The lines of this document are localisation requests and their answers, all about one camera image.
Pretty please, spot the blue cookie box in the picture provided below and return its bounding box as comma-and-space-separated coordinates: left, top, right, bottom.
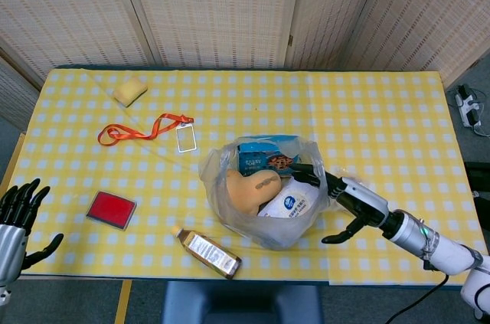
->
235, 141, 303, 178

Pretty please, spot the clear badge holder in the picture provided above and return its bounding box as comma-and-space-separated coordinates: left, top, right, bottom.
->
175, 123, 198, 154

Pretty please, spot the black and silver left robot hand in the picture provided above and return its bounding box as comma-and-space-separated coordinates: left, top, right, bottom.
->
0, 178, 65, 287

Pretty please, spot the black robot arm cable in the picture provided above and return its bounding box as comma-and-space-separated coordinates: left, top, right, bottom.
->
382, 273, 449, 324

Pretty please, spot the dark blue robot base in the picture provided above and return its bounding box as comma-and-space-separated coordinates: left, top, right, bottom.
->
160, 280, 325, 324

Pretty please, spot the clear wrapped bread packet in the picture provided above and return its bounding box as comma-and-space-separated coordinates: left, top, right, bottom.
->
329, 165, 368, 218

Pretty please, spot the red stamp pad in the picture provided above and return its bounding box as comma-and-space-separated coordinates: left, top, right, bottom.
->
85, 190, 138, 231

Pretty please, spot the white power strip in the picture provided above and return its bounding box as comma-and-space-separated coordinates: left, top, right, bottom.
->
454, 85, 482, 129

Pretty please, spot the tan bread loaf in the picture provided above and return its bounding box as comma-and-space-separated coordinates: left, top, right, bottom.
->
224, 169, 283, 214

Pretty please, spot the orange lanyard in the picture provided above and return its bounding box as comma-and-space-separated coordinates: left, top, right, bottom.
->
97, 113, 195, 147

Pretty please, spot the white pack with blue logo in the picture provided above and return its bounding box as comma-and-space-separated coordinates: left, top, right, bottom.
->
258, 176, 321, 220

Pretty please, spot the beige woven folding screen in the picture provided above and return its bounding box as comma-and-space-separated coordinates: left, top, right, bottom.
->
0, 0, 490, 122

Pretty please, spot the tea bottle with yellow cap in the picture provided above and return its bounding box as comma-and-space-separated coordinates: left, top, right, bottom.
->
171, 224, 243, 280

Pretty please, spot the yellow sponge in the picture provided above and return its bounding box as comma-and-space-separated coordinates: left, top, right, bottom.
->
113, 77, 149, 108

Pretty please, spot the yellow checked tablecloth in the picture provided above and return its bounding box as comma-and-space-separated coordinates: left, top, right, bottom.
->
0, 67, 490, 286

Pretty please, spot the transparent plastic bag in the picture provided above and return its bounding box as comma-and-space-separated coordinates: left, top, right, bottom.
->
198, 135, 333, 251

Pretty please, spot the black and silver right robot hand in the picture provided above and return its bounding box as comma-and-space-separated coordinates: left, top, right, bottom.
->
292, 162, 390, 245

